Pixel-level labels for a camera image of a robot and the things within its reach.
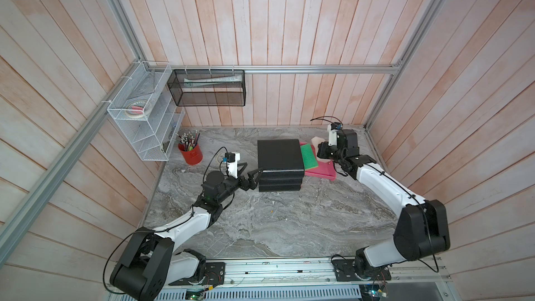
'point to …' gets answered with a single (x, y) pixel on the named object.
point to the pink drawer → (327, 170)
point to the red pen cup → (193, 157)
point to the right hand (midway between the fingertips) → (318, 143)
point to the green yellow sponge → (308, 157)
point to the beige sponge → (315, 141)
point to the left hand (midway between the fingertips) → (255, 169)
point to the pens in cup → (189, 140)
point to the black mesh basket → (208, 87)
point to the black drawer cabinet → (281, 163)
